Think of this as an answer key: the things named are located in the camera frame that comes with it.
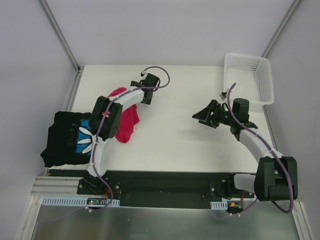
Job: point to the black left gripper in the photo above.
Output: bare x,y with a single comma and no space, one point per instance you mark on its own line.
148,97

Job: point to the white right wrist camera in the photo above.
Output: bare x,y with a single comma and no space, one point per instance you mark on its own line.
223,95

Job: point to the white red folded shirt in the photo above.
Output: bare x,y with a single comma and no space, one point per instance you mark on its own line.
70,167

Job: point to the white slotted cable duct left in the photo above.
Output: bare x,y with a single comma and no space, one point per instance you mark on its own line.
67,201

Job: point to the white perforated plastic basket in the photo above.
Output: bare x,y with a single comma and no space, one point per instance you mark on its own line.
252,76

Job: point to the pink t shirt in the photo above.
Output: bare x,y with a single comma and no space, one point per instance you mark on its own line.
129,119

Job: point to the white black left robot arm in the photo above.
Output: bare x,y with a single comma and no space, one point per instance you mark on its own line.
106,118

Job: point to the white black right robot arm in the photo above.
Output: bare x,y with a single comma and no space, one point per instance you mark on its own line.
276,177

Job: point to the black folded t shirt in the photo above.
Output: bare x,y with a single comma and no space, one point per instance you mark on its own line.
69,140

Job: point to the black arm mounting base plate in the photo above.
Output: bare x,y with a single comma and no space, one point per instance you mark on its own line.
158,189

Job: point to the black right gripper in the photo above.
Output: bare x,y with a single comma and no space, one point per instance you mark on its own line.
212,115

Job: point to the aluminium frame rail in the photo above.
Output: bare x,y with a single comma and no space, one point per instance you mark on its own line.
55,185

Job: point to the white slotted cable duct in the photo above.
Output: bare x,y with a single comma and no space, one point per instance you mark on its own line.
67,201
219,205

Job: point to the white slotted cable duct right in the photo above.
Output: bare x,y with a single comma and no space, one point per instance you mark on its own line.
219,205

